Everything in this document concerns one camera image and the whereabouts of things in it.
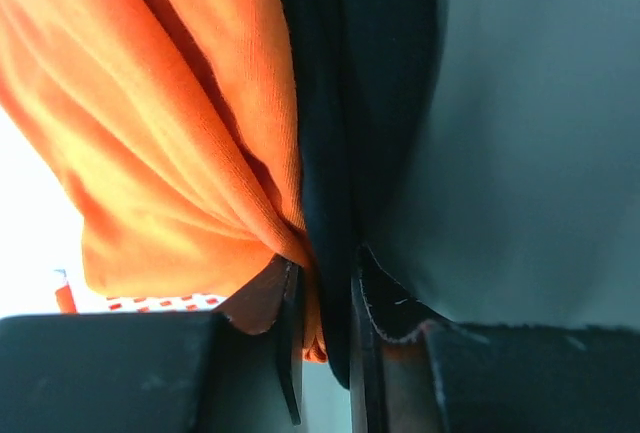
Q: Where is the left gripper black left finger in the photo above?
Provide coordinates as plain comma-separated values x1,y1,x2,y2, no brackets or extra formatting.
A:
1,257,304,432

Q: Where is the white plastic basket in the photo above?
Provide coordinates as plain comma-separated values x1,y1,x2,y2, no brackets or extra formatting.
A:
1,113,96,318

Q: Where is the crumpled orange t-shirt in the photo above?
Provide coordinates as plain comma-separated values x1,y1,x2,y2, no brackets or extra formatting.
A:
53,269,225,314

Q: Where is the orange t-shirt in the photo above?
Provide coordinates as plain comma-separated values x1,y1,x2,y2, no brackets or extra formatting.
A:
53,269,225,314
0,0,329,364

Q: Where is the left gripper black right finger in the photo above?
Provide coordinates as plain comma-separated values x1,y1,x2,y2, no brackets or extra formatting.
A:
350,247,639,433

